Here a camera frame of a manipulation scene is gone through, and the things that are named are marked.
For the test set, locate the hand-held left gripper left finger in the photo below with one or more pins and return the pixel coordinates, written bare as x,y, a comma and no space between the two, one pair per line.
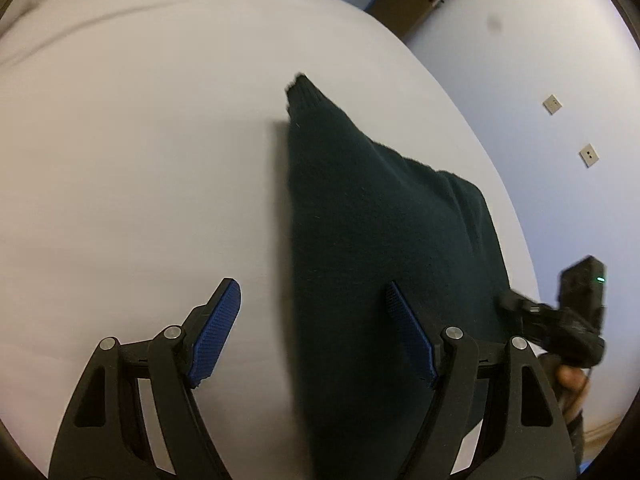
215,330

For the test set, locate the beige wall outlet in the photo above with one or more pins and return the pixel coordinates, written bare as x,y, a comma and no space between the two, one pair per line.
552,104
589,155

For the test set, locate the dark green sweater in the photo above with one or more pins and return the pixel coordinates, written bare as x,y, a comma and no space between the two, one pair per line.
370,230

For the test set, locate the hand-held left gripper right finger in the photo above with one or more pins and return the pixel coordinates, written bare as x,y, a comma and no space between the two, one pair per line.
410,337

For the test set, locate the person's right hand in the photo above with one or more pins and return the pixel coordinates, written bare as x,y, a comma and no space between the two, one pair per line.
570,379

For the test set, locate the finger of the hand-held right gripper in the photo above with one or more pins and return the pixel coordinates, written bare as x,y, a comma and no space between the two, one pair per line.
522,310

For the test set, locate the white bed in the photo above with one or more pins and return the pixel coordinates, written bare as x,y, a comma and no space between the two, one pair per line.
140,160

